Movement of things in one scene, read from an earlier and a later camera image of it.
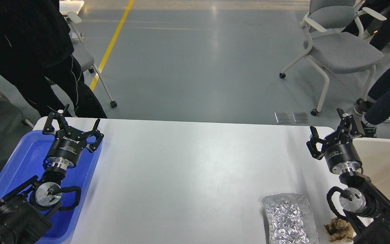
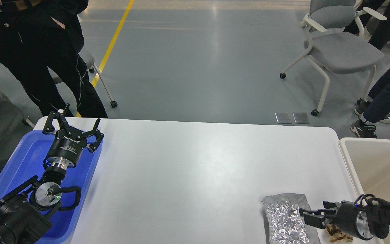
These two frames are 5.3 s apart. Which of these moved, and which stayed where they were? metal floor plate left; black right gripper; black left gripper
Moved: black right gripper
Stayed: black left gripper; metal floor plate left
